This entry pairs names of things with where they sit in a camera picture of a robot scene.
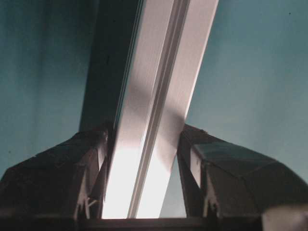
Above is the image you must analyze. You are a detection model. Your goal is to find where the silver aluminium extrusion rail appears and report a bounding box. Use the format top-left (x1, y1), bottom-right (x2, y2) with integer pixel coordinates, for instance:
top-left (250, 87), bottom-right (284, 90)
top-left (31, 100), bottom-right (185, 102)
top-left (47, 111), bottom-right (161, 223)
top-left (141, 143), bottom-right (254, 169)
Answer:
top-left (102, 0), bottom-right (218, 219)

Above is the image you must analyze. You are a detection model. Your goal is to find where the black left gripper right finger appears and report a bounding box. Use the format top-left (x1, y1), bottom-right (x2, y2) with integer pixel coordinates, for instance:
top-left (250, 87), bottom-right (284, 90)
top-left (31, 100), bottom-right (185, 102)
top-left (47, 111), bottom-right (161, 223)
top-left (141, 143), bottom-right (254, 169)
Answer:
top-left (177, 125), bottom-right (308, 219)

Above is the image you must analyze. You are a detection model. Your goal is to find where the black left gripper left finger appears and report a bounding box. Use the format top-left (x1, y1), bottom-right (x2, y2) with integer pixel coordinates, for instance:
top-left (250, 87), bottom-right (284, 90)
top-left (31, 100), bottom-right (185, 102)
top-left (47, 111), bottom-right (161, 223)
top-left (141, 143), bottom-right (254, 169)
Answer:
top-left (0, 122), bottom-right (113, 219)

